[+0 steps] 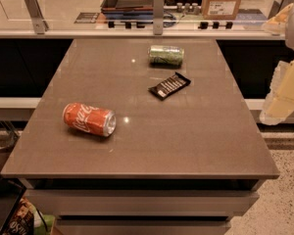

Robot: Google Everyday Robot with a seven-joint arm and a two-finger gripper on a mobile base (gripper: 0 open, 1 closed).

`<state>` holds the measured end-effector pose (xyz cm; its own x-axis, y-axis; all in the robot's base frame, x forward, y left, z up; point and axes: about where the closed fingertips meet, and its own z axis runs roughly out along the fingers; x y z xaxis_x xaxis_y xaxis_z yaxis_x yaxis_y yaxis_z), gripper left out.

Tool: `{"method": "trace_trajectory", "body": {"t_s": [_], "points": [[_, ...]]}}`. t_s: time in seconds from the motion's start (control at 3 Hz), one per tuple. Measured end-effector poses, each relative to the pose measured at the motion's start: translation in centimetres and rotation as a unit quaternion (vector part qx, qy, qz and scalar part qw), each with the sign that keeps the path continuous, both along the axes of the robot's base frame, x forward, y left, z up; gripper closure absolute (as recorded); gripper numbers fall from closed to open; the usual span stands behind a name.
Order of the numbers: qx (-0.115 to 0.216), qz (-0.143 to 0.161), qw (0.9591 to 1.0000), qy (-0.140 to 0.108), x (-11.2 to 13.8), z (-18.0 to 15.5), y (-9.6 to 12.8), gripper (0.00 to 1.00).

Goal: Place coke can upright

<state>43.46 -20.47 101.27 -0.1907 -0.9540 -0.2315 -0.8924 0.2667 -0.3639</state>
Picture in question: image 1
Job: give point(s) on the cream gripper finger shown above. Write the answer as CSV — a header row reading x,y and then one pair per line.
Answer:
x,y
279,24
279,103

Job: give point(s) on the red coke can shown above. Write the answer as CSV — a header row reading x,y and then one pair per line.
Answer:
x,y
93,120

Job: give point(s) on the left metal glass bracket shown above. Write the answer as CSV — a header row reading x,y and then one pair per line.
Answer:
x,y
40,26

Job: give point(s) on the green soda can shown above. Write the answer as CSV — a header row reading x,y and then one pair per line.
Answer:
x,y
164,54

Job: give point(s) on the grey table drawer cabinet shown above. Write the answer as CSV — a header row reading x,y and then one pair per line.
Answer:
x,y
142,212

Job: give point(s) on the black snack bar wrapper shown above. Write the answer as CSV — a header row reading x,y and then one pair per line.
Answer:
x,y
169,86

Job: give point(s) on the cardboard box with label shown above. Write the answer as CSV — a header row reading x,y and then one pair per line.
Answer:
x,y
220,9

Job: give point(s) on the middle metal glass bracket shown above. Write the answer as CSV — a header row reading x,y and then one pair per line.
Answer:
x,y
158,13

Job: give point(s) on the chip bag snack package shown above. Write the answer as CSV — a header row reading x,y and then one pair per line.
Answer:
x,y
22,221

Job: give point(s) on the dark tray bin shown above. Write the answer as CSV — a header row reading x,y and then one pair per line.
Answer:
x,y
129,0

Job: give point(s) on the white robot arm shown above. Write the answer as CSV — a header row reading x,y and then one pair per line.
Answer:
x,y
279,103

